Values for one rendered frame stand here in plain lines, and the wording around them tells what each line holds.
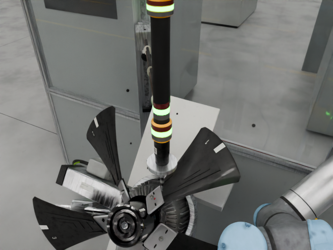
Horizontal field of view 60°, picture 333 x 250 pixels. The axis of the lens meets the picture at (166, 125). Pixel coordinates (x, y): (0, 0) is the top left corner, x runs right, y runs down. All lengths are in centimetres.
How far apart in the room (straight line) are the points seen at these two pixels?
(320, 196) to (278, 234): 17
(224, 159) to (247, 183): 82
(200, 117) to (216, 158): 30
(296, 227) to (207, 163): 33
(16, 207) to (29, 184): 25
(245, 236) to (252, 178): 108
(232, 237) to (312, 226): 14
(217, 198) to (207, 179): 62
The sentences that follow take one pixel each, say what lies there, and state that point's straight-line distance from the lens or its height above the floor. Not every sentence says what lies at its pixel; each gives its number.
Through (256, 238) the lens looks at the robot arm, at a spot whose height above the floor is 151.
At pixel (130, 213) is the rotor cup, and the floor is 125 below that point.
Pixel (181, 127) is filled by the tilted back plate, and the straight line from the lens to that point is 108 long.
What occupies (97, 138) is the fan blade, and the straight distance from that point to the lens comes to 98.
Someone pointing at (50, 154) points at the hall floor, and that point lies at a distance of 313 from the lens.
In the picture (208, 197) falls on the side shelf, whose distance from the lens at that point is 140.
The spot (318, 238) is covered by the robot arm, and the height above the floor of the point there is 150.
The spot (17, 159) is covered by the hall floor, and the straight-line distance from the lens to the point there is 319.
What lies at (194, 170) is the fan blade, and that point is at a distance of 82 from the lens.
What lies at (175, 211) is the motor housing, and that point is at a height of 115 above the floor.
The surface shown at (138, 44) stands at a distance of 113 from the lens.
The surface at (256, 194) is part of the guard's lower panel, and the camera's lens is 165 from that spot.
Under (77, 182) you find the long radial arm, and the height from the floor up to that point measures 112.
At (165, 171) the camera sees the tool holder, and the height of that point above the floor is 147.
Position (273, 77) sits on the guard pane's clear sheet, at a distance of 126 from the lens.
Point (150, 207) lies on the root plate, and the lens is 87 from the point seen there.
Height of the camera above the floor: 192
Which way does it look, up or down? 36 degrees down
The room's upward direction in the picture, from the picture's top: straight up
